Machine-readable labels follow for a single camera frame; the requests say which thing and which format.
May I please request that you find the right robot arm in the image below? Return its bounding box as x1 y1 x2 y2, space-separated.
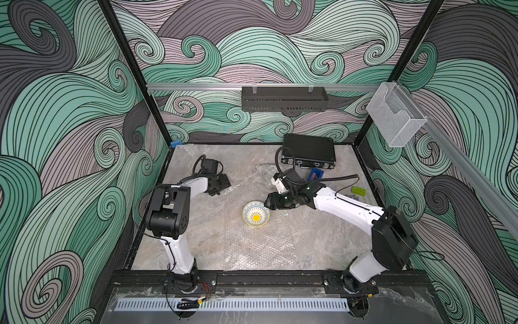
264 170 418 293

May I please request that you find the black hard case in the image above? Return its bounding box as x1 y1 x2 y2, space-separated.
281 134 337 170

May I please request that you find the green sticky note pad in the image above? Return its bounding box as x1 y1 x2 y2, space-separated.
352 186 367 197

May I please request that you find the blue tape dispenser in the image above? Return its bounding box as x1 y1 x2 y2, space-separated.
307 167 324 182

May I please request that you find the clear acrylic wall holder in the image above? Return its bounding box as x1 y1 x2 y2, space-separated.
367 82 427 148

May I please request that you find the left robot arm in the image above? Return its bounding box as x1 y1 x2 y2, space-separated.
145 155 231 287

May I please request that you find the white slotted cable duct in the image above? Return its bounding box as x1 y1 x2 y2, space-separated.
113 297 349 313

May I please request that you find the blue corner clip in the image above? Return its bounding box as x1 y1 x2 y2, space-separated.
170 140 182 149

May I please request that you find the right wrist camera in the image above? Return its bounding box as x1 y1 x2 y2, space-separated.
271 173 289 194

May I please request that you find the yellow patterned ceramic bowl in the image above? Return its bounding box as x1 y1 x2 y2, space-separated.
242 201 270 228

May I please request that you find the aluminium rail back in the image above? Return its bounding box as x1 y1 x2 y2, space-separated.
146 82 380 93

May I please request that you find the small patterned card box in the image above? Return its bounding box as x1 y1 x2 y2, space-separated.
346 195 361 202

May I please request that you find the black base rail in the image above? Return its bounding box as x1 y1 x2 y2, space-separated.
109 270 431 295

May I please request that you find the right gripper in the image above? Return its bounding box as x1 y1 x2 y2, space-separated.
262 191 298 210

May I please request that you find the black perforated wall tray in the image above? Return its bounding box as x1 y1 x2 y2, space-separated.
241 87 329 113

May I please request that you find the aluminium rail right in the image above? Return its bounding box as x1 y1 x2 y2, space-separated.
402 87 517 236

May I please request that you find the clear bubble wrap sheet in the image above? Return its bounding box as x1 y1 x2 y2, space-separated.
256 161 286 187
223 192 298 271

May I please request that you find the aluminium rail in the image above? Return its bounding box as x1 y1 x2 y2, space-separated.
402 87 517 236
146 82 380 93

